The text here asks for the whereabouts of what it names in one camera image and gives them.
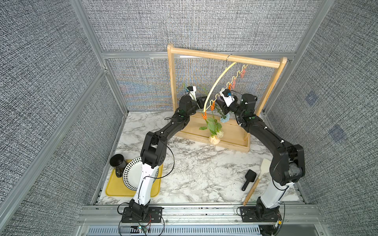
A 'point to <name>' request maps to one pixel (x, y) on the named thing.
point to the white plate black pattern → (132, 174)
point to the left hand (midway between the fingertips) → (211, 95)
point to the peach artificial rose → (210, 125)
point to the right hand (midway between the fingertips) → (220, 92)
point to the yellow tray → (156, 187)
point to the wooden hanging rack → (228, 130)
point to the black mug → (118, 161)
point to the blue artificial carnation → (226, 119)
